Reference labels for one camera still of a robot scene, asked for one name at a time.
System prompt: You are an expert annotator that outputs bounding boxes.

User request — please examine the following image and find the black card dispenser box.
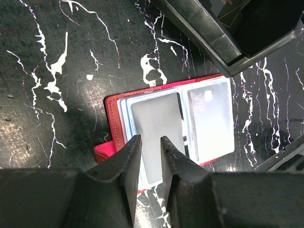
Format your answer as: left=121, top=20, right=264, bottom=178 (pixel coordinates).
left=153, top=0, right=304, bottom=77

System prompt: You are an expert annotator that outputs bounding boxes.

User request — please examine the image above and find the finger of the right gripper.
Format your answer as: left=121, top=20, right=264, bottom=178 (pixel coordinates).
left=253, top=135, right=304, bottom=172

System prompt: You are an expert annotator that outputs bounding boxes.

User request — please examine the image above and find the stack of credit cards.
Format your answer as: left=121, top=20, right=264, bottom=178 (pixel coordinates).
left=210, top=0, right=250, bottom=28

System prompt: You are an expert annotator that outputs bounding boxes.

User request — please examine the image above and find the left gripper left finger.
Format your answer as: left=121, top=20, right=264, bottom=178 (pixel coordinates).
left=63, top=135, right=142, bottom=228

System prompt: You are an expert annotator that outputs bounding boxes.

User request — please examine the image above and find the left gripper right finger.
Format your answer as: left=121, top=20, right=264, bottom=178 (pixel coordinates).
left=161, top=136, right=226, bottom=228

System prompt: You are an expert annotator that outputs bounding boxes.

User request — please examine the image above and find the red leather card holder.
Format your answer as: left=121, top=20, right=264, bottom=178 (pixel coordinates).
left=95, top=74, right=230, bottom=192

